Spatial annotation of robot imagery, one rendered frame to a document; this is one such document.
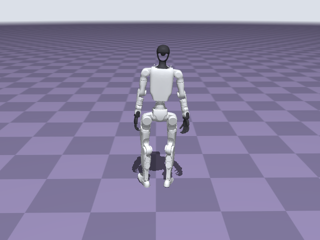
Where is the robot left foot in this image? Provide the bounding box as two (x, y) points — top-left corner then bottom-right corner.
(137, 173), (150, 188)

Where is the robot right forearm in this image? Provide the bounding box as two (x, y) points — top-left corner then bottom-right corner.
(179, 91), (190, 118)

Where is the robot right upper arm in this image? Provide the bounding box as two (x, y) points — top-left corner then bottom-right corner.
(173, 69), (185, 99)

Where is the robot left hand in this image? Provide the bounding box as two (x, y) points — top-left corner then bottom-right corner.
(134, 111), (140, 131)

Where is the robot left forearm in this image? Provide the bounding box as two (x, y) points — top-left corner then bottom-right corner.
(134, 89), (144, 115)

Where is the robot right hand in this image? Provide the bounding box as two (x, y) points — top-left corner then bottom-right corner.
(180, 112), (190, 134)

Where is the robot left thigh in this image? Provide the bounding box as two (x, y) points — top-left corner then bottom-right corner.
(139, 112), (153, 156)

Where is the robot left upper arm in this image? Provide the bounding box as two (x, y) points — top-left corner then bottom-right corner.
(139, 67), (151, 96)

